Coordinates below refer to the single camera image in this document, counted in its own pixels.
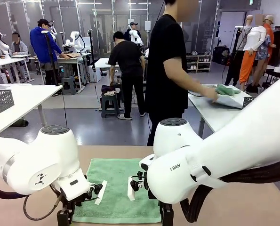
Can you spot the mannequin white top orange trousers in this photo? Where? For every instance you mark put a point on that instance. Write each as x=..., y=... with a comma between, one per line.
x=253, y=40

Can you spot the person in blue hoodie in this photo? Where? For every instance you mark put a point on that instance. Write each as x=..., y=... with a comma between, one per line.
x=39, y=44

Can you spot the person's right hand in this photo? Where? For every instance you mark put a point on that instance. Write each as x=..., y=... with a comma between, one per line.
x=210, y=94

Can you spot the mannequin orange shirt beige hat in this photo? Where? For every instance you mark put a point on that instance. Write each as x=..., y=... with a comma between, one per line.
x=270, y=33

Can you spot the long white desk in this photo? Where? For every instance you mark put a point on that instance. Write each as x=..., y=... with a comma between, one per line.
x=3, y=61

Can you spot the wooden shoe shelf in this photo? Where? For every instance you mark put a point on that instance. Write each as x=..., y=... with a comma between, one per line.
x=201, y=63

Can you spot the grey robot workbench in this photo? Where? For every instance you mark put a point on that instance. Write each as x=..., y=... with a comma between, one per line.
x=69, y=61

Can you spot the dark grey plastic stool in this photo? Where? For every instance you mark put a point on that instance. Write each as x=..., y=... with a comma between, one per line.
x=69, y=84

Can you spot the bending person in black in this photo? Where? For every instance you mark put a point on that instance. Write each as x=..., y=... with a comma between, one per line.
x=128, y=61

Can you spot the person with dark cap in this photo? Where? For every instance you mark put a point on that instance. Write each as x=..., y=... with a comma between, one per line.
x=133, y=29

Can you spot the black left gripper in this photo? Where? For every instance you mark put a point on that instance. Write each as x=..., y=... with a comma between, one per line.
x=64, y=217

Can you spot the pile of dark clothes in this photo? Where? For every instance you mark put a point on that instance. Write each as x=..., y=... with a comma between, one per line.
x=108, y=89

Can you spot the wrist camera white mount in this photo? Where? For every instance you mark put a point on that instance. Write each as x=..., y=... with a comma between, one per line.
x=131, y=190
x=101, y=193

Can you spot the white computer case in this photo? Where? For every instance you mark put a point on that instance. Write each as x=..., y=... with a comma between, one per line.
x=95, y=74

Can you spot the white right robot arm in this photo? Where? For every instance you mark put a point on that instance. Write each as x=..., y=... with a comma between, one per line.
x=224, y=160

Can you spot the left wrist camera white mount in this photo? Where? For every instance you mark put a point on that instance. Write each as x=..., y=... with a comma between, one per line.
x=101, y=193

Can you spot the green terry towel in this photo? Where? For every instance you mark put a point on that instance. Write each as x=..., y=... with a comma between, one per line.
x=226, y=90
x=116, y=169

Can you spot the seated person grey hoodie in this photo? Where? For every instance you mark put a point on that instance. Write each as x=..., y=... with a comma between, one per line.
x=18, y=47

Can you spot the person's right forearm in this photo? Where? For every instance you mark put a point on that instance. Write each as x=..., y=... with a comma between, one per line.
x=189, y=83

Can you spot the stand with black trousers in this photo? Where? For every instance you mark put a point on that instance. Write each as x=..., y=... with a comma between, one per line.
x=234, y=68

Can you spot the person in black t-shirt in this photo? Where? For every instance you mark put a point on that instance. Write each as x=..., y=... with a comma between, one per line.
x=165, y=58

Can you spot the small mannequin floral dress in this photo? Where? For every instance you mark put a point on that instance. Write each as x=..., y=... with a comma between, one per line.
x=263, y=53

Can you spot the grey plastic step stool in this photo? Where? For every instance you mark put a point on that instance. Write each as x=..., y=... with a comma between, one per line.
x=110, y=103

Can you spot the white standing desk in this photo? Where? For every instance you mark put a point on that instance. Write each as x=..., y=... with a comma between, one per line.
x=102, y=62

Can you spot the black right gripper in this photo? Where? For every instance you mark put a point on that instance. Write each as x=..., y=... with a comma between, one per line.
x=166, y=215

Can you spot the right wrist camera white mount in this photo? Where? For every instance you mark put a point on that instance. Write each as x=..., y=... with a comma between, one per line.
x=131, y=190

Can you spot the open cardboard box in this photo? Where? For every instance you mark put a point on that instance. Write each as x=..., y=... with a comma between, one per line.
x=70, y=55

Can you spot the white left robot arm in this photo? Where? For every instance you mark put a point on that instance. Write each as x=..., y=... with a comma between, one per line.
x=36, y=160

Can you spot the black luggage bags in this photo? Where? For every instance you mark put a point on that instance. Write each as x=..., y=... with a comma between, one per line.
x=221, y=56

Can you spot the black tripod pole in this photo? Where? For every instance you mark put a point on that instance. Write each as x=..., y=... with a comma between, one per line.
x=91, y=54
x=50, y=58

